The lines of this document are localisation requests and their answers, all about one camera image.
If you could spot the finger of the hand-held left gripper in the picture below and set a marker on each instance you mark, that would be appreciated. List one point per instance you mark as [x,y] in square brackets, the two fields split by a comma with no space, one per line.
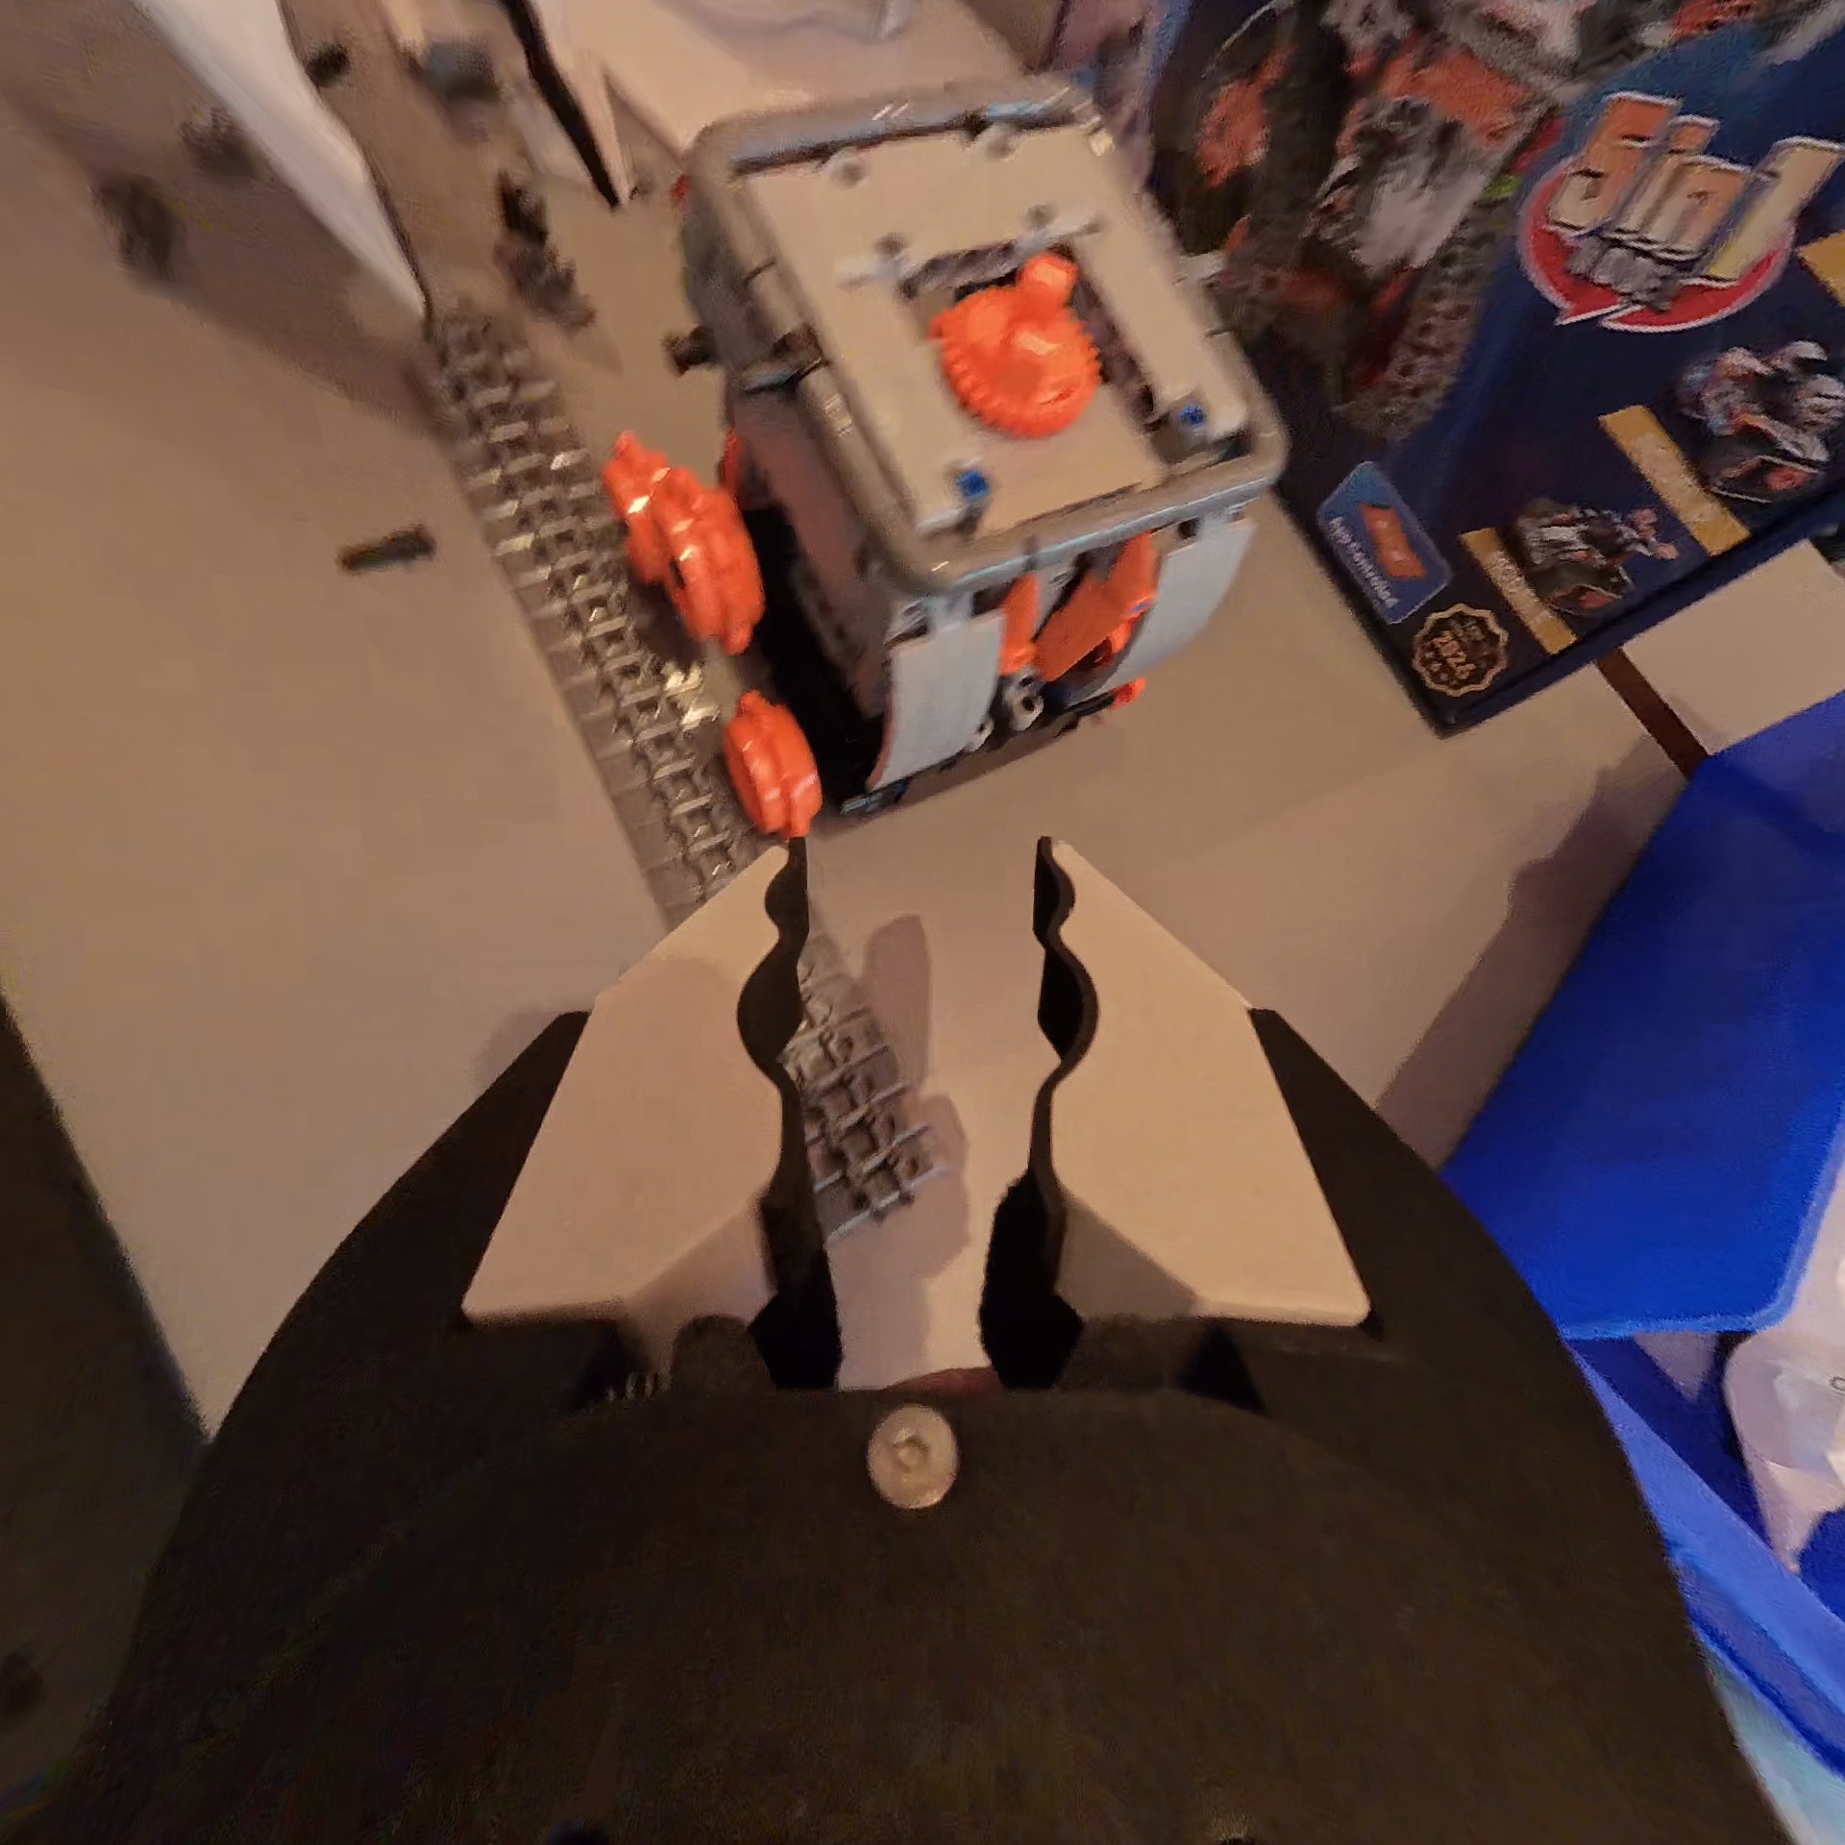
[272,116]
[575,75]

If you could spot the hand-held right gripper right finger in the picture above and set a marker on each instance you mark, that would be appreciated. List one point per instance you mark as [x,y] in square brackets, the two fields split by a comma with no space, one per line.
[1196,1153]

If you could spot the clear plastic bags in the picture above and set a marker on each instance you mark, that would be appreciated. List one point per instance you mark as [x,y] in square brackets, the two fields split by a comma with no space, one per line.
[1799,1407]

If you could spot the blue printed toy box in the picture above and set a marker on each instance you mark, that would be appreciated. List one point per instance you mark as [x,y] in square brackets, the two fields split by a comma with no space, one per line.
[1581,433]

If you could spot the blue plastic bin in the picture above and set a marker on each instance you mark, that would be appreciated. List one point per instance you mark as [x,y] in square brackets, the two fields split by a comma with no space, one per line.
[1653,1078]

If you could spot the black short connector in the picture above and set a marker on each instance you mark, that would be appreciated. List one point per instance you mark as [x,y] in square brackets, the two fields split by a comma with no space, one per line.
[141,231]

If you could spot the black grey cross connector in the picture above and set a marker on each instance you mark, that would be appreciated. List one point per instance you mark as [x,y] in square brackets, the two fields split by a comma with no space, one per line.
[526,217]

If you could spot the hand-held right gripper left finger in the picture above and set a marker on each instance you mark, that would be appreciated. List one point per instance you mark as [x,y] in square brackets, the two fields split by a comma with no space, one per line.
[630,1153]

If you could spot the single grey track link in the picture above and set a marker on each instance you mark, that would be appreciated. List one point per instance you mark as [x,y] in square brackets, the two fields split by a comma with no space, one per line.
[556,288]

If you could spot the grey orange toy block vehicle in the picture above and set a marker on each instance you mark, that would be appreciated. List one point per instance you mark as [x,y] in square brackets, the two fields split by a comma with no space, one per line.
[863,247]

